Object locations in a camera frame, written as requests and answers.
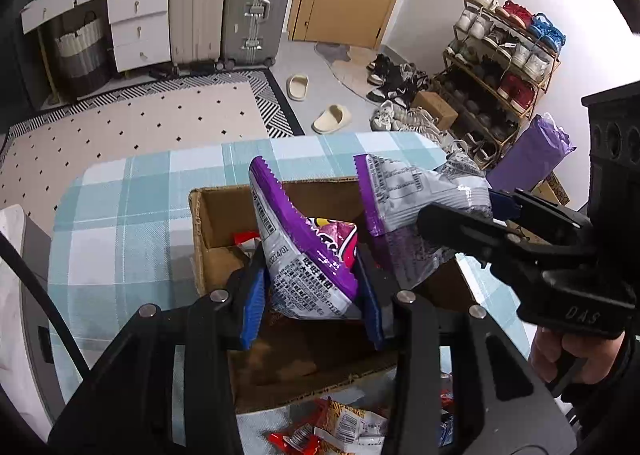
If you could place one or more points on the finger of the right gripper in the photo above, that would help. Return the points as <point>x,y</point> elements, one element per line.
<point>474,236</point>
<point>543,218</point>

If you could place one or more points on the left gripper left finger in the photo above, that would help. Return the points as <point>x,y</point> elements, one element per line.
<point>225,320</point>

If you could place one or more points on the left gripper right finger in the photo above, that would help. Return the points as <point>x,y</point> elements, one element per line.
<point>406,321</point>

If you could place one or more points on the purple grey snack bag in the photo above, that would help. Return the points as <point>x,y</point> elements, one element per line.
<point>393,193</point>

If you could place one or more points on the person's right hand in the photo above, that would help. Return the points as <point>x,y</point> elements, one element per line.
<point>599,354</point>

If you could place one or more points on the purple plastic bag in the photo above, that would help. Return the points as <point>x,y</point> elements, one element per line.
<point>539,149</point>

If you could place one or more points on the brown cardboard box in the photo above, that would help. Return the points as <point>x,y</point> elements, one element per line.
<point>291,360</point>

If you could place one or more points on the small brown shoe box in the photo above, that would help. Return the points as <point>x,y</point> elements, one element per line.
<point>437,107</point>

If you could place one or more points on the white red snack packet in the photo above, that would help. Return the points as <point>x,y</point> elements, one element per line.
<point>342,429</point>

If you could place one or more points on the teal plaid tablecloth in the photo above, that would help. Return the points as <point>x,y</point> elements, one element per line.
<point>122,233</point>

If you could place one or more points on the wooden shoe rack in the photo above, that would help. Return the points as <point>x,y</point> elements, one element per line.
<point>500,62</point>

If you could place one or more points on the beige slipper near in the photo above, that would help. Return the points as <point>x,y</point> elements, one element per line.
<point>334,118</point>

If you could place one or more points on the beige slipper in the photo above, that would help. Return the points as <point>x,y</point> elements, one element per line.
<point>334,118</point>
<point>297,87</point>

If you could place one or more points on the grey beige door mat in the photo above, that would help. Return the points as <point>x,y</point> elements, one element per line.
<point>349,65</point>

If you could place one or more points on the beige slipper far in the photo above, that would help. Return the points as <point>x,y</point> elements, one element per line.
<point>297,87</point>

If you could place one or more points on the beige dotted rug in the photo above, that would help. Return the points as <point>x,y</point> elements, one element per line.
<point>42,156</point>

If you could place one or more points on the woven laundry basket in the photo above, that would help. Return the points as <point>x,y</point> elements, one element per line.
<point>83,58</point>

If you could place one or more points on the silver grey suitcase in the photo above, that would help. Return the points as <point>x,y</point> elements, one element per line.
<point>251,32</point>

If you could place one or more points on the white drawer desk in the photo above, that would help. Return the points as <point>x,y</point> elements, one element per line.
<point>139,28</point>

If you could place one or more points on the beige suitcase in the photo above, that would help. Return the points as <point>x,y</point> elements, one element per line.
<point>195,31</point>

